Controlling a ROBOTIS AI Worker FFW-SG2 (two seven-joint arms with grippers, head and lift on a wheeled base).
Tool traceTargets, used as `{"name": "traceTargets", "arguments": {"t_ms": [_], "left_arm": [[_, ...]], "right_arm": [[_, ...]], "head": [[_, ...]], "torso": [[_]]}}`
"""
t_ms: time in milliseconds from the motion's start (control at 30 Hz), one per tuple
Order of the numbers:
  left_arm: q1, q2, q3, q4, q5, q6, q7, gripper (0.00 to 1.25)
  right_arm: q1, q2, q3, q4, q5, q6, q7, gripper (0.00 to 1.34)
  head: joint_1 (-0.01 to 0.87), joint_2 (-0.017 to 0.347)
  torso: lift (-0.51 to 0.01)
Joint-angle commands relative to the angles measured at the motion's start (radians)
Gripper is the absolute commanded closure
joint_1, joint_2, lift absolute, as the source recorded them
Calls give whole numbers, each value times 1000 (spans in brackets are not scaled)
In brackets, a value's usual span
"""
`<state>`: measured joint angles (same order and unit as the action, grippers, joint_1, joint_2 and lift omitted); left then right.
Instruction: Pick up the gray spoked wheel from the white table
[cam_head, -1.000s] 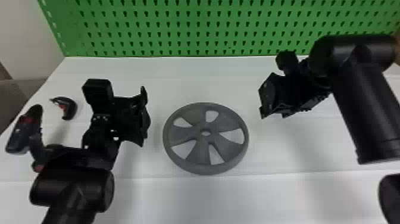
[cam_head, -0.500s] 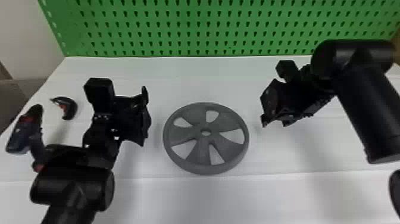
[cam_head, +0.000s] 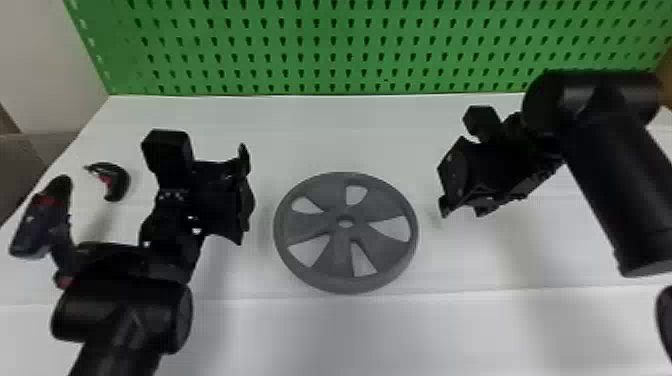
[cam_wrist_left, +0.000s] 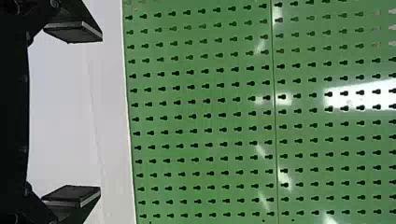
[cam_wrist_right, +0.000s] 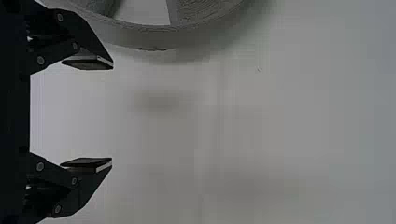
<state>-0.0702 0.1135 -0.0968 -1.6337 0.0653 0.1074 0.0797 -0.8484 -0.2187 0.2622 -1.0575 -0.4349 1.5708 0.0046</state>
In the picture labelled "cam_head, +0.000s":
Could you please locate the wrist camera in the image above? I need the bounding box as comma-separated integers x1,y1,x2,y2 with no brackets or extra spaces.
461,104,506,146
139,128,197,191

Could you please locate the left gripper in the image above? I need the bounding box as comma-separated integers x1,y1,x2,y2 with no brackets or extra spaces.
187,142,257,247

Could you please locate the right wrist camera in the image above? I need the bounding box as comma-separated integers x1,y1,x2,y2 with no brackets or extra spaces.
461,104,506,146

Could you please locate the grey wheel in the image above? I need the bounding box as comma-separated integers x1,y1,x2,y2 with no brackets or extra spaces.
272,170,421,296

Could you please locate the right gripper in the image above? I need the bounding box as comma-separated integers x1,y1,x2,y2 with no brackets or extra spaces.
436,128,564,219

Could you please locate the curved black and red tool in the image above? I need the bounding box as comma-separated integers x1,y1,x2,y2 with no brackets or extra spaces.
83,161,132,203

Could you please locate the drill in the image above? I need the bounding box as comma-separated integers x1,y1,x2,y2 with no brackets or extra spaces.
8,174,80,291

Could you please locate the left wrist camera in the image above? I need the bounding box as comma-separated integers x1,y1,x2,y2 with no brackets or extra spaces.
139,128,197,191

